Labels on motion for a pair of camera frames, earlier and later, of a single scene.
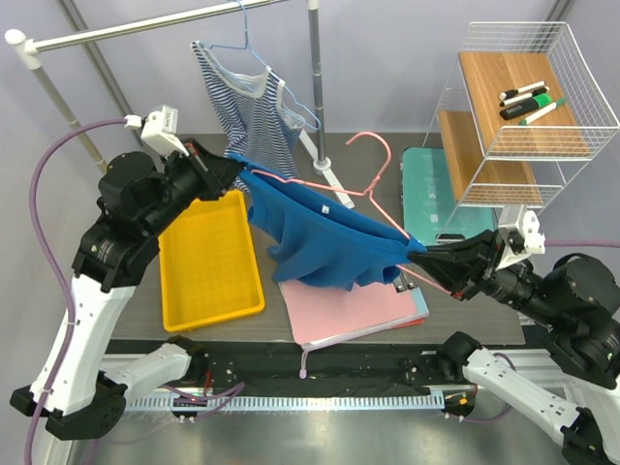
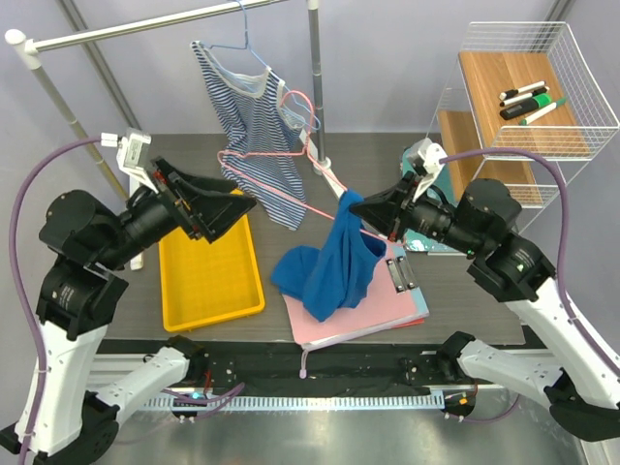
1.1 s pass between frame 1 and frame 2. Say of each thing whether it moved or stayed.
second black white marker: stayed
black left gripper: moved
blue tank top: moved
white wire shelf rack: stayed
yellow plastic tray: stayed
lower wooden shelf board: stayed
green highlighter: stayed
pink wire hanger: moved
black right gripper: moved
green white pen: stayed
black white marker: stayed
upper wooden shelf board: stayed
